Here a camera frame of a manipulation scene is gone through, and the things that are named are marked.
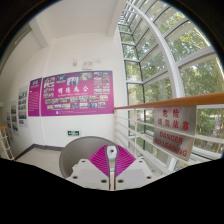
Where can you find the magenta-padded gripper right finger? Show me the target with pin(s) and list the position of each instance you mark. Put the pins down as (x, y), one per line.
(124, 161)

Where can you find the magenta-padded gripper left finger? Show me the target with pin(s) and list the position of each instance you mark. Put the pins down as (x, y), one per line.
(100, 161)

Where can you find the grey round-backed chair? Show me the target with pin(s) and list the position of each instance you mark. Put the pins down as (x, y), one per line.
(76, 150)

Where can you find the green exit sign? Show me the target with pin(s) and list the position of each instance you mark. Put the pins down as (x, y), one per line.
(73, 132)

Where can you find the white warning sign red lettering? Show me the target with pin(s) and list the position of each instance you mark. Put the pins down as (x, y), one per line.
(175, 131)

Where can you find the large magenta photo poster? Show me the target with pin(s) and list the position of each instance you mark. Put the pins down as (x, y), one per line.
(78, 93)

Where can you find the white railing with orange handrail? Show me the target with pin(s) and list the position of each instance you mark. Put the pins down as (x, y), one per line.
(186, 101)

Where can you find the narrow magenta text poster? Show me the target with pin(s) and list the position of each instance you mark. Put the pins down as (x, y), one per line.
(35, 97)

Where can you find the white photo poster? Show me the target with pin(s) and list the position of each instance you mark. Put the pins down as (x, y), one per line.
(14, 117)
(22, 106)

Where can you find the white stair railing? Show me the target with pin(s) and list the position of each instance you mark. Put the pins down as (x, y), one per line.
(6, 143)

